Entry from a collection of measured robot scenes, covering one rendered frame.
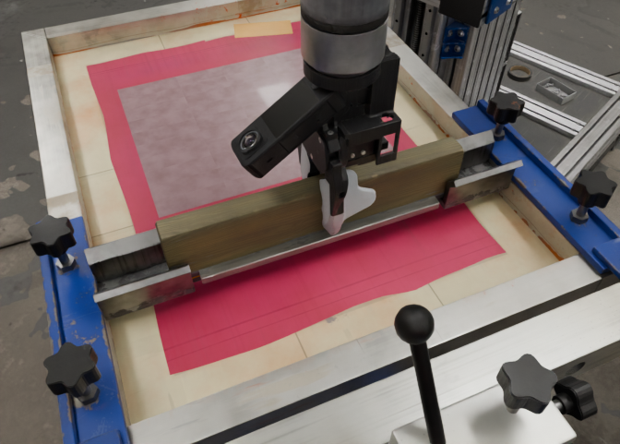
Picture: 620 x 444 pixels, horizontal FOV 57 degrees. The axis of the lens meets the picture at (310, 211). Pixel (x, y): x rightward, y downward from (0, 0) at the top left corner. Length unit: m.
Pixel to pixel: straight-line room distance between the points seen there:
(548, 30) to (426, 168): 2.62
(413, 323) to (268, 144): 0.23
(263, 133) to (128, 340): 0.27
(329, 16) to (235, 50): 0.58
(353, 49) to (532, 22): 2.83
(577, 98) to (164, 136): 1.81
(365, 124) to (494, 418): 0.28
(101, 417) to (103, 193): 0.34
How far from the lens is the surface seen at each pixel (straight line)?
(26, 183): 2.39
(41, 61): 1.03
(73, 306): 0.64
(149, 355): 0.64
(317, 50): 0.50
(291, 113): 0.54
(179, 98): 0.94
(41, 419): 1.77
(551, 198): 0.75
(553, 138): 2.17
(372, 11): 0.48
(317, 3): 0.48
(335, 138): 0.55
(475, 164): 0.78
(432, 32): 1.51
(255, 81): 0.96
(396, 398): 0.51
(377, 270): 0.68
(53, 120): 0.89
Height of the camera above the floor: 1.49
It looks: 47 degrees down
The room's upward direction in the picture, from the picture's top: straight up
